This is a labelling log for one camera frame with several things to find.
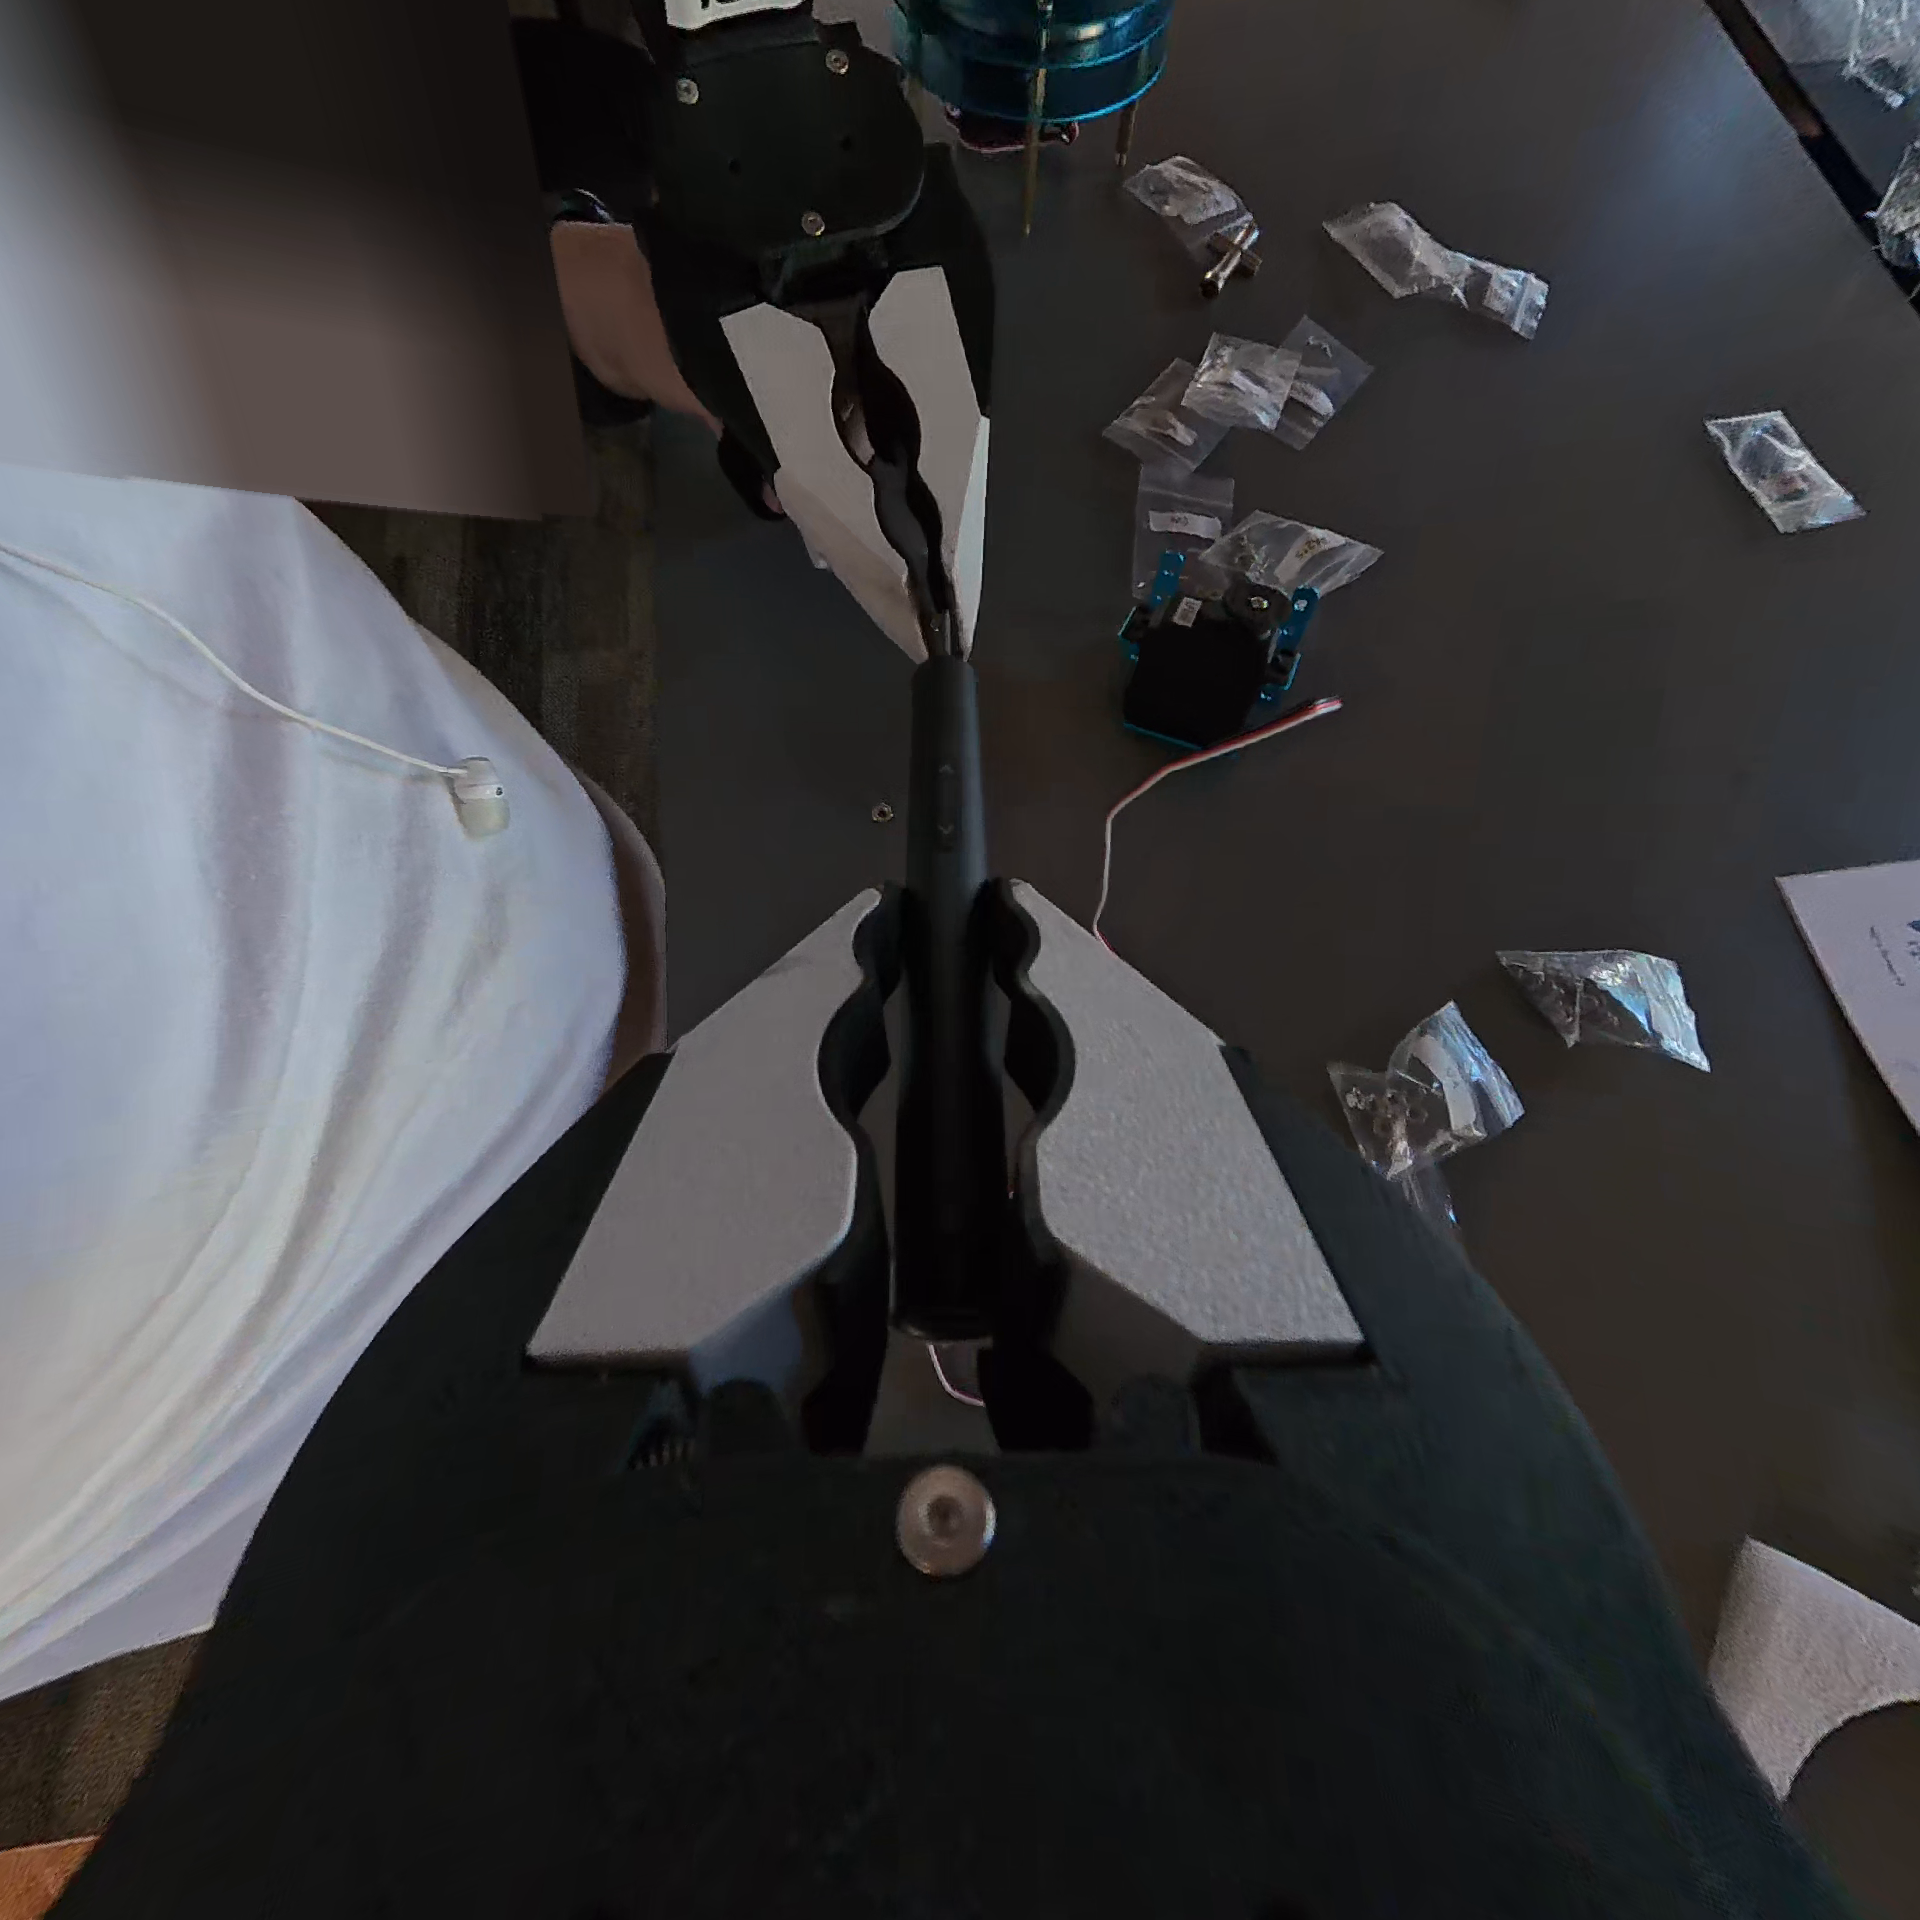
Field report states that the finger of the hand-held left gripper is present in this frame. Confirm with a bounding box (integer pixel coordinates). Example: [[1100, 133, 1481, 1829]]
[[865, 262, 993, 655], [720, 304, 936, 663]]

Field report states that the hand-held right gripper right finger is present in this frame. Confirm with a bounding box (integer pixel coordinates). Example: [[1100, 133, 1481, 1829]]
[[989, 877, 1369, 1390]]

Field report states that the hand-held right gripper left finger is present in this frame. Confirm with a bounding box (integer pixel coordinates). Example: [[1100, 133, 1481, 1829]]
[[525, 885, 902, 1373]]

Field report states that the black servo motor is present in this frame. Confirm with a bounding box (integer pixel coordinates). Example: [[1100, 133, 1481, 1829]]
[[1124, 584, 1295, 750]]

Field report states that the black screwdriver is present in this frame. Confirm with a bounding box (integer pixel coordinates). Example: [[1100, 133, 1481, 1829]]
[[892, 651, 991, 1344]]

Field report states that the white square foam frame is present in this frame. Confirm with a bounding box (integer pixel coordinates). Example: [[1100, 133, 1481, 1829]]
[[1708, 1535, 1920, 1802]]

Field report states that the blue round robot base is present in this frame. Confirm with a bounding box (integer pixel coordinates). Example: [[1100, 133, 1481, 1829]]
[[892, 0, 1174, 242]]

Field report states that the dark brown desk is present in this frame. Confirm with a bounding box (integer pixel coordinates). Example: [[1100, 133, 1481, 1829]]
[[637, 0, 1920, 1816]]

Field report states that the person's left hand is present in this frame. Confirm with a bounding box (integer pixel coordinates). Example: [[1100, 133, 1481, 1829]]
[[550, 221, 723, 429]]

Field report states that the crumpled clear parts bag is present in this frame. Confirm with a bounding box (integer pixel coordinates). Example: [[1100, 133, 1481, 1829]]
[[1328, 1000, 1526, 1182]]

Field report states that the clear bag of screws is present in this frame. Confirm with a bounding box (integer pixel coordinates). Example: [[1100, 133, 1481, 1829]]
[[1496, 948, 1711, 1072]]

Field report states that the group of small clear bags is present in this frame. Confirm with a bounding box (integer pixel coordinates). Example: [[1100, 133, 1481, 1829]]
[[1101, 154, 1869, 602]]

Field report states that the white printed instruction manual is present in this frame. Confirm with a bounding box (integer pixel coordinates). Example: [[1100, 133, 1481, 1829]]
[[1776, 861, 1920, 1130]]

